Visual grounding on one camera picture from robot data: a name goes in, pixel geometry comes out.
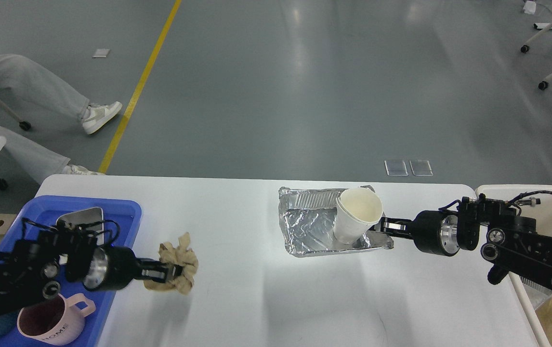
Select foil container in bin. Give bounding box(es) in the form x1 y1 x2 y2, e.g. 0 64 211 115
520 277 552 310

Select clear floor plate right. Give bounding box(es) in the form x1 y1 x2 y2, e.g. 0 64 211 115
409 160 433 176

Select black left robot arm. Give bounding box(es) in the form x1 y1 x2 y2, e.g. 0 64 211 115
0 217 197 316

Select blue plastic tray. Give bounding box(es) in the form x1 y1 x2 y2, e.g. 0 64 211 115
0 196 142 347

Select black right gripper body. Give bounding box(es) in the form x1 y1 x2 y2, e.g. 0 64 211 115
408 211 460 256

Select person in grey trousers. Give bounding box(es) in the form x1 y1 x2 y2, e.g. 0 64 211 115
0 53 123 184

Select pink ceramic mug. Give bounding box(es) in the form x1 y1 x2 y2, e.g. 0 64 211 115
16 294 97 346

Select white paper cup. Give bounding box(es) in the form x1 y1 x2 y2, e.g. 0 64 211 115
333 187 384 244

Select clear floor plate left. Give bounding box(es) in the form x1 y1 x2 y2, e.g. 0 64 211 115
384 160 408 176

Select aluminium foil container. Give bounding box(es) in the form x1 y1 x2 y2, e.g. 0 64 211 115
278 187 394 258

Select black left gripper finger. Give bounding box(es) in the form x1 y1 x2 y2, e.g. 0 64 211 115
139 260 184 283

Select brown paper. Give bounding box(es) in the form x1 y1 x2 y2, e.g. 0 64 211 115
144 232 198 295

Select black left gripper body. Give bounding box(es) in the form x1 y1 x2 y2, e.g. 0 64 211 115
83 246 156 291

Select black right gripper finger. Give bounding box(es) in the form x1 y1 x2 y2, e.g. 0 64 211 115
375 217 413 239

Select clear floor plate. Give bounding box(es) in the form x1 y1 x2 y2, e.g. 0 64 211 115
409 160 433 176
384 160 408 176

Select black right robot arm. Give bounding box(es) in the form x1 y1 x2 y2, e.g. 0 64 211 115
370 190 552 291

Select stainless steel rectangular tray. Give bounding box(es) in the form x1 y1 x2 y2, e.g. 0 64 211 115
55 207 105 246

